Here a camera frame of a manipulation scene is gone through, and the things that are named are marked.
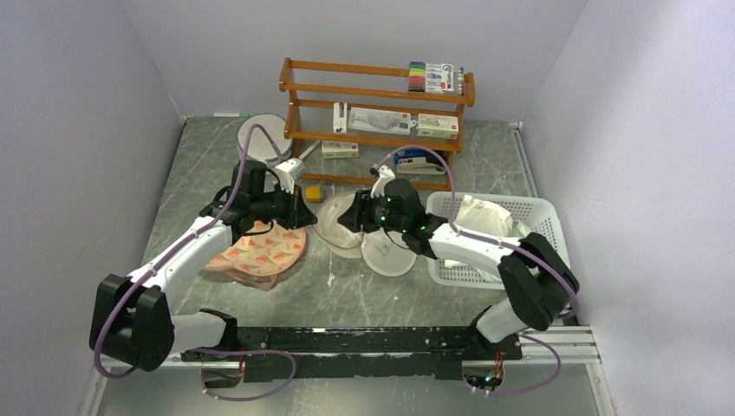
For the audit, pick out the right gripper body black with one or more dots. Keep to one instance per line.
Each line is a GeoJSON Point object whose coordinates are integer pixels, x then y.
{"type": "Point", "coordinates": [375, 214]}

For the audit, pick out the orange wooden shelf rack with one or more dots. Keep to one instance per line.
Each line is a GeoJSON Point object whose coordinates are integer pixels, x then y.
{"type": "Point", "coordinates": [314, 87]}

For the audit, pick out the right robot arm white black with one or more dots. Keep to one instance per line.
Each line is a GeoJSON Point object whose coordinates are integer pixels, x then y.
{"type": "Point", "coordinates": [538, 284]}

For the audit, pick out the green white box lower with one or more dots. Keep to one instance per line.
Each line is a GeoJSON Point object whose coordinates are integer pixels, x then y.
{"type": "Point", "coordinates": [339, 150]}

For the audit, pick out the green white box upper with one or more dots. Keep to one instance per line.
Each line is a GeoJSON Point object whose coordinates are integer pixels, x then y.
{"type": "Point", "coordinates": [437, 126]}

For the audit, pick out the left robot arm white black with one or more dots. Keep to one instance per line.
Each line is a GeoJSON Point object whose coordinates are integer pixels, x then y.
{"type": "Point", "coordinates": [132, 322]}

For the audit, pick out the clear packaged item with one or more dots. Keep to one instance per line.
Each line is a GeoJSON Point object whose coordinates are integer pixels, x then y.
{"type": "Point", "coordinates": [380, 121]}

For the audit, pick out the pink floral bra bag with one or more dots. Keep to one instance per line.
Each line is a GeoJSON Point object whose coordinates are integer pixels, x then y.
{"type": "Point", "coordinates": [258, 261]}

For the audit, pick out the beige mesh laundry bag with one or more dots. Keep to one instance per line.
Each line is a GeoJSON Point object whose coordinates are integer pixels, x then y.
{"type": "Point", "coordinates": [378, 250]}

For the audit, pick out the white satin bra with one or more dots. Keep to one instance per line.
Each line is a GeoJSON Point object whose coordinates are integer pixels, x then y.
{"type": "Point", "coordinates": [483, 216]}

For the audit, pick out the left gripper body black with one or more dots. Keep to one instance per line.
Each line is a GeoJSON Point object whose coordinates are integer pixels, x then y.
{"type": "Point", "coordinates": [283, 207]}

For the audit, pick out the white pink marker pen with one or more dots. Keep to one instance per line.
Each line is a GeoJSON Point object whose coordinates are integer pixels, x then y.
{"type": "Point", "coordinates": [309, 149]}

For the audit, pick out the yellow grey eraser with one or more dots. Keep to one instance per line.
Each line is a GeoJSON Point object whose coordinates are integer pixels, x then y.
{"type": "Point", "coordinates": [314, 194]}

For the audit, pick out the beige stapler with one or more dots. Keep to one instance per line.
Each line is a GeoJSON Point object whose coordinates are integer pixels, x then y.
{"type": "Point", "coordinates": [420, 169]}

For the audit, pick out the blue stapler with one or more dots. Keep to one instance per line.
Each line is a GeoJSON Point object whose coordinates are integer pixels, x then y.
{"type": "Point", "coordinates": [418, 156]}

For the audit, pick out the green white box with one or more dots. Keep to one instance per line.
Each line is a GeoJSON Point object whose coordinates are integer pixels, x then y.
{"type": "Point", "coordinates": [339, 150]}
{"type": "Point", "coordinates": [437, 126]}

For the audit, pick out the marker pen set pack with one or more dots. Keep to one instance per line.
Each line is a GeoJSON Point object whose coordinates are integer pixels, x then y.
{"type": "Point", "coordinates": [436, 78]}

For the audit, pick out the white plastic basket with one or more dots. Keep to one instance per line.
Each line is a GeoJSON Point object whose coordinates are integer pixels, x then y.
{"type": "Point", "coordinates": [536, 214]}

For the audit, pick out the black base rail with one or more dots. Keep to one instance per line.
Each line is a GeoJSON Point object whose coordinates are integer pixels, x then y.
{"type": "Point", "coordinates": [273, 353]}

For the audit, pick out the white mesh laundry bag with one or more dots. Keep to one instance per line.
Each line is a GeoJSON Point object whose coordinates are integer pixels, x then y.
{"type": "Point", "coordinates": [268, 145]}

